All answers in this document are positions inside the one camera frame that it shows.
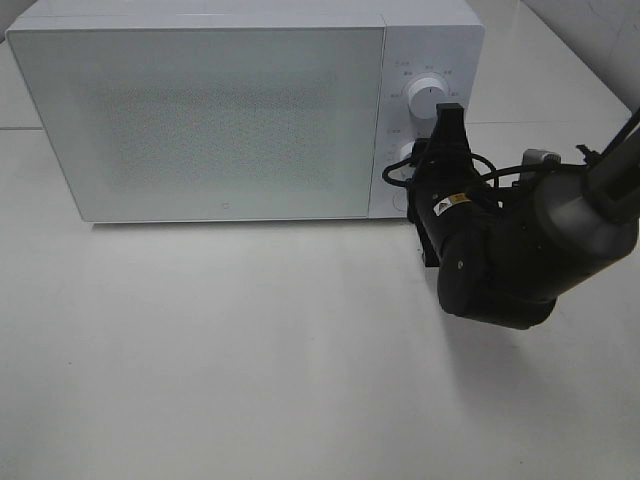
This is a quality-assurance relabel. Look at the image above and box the round door release button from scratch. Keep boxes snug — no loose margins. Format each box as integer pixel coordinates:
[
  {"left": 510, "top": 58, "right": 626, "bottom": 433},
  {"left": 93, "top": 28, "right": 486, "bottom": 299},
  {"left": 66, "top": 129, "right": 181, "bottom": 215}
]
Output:
[{"left": 392, "top": 190, "right": 408, "bottom": 216}]

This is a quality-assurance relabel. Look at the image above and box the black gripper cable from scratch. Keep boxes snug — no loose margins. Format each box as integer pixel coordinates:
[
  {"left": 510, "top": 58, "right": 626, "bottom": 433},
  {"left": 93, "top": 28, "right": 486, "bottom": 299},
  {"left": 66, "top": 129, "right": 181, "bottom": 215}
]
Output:
[{"left": 381, "top": 144, "right": 506, "bottom": 209}]

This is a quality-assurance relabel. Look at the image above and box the white microwave knob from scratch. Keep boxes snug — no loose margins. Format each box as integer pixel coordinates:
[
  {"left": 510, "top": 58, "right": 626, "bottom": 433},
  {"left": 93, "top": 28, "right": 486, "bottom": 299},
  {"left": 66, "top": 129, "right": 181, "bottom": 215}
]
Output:
[
  {"left": 406, "top": 74, "right": 449, "bottom": 120},
  {"left": 396, "top": 141, "right": 415, "bottom": 177}
]

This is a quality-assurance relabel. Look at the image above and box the white microwave door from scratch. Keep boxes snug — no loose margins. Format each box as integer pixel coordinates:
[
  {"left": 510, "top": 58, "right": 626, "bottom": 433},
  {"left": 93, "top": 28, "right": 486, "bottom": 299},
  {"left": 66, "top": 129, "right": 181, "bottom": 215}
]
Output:
[{"left": 9, "top": 28, "right": 383, "bottom": 223}]

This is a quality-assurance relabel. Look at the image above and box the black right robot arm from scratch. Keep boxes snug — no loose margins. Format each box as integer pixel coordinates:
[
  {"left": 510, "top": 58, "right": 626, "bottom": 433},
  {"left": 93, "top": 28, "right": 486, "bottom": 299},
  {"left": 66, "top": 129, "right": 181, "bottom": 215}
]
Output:
[{"left": 407, "top": 103, "right": 639, "bottom": 330}]

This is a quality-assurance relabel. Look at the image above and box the white microwave oven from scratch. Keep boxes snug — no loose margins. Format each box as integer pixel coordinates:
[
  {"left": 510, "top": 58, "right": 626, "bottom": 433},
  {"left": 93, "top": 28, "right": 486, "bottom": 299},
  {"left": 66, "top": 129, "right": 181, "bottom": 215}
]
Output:
[{"left": 5, "top": 1, "right": 485, "bottom": 224}]

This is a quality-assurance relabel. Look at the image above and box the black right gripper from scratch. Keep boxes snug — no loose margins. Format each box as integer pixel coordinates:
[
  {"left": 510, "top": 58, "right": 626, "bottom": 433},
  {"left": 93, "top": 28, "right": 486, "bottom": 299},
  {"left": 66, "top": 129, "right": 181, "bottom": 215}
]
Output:
[{"left": 406, "top": 103, "right": 498, "bottom": 268}]

